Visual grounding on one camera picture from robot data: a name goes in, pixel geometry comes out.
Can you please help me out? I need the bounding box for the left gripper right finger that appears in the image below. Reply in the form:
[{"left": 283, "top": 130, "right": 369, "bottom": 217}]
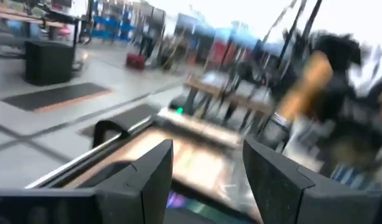
[{"left": 243, "top": 136, "right": 381, "bottom": 224}]

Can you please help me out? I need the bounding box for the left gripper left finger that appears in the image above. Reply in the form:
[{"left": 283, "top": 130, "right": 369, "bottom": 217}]
[{"left": 74, "top": 139, "right": 174, "bottom": 224}]

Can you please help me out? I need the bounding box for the wooden handled fork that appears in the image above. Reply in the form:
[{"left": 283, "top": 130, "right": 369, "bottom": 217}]
[{"left": 258, "top": 51, "right": 334, "bottom": 151}]

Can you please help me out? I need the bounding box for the black table clamp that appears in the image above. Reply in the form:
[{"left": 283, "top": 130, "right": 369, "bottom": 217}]
[{"left": 92, "top": 119, "right": 131, "bottom": 149}]

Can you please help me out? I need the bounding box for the red bag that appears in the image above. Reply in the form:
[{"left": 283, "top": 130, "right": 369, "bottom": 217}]
[{"left": 125, "top": 52, "right": 147, "bottom": 71}]

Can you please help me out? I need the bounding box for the black box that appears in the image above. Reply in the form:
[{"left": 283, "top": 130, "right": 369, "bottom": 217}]
[{"left": 24, "top": 40, "right": 75, "bottom": 86}]

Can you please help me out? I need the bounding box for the blue shelving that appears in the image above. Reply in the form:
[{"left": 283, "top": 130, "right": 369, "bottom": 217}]
[{"left": 91, "top": 15, "right": 136, "bottom": 41}]

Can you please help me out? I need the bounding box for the wooden bench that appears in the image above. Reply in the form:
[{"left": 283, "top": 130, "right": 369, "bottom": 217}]
[{"left": 0, "top": 6, "right": 80, "bottom": 41}]

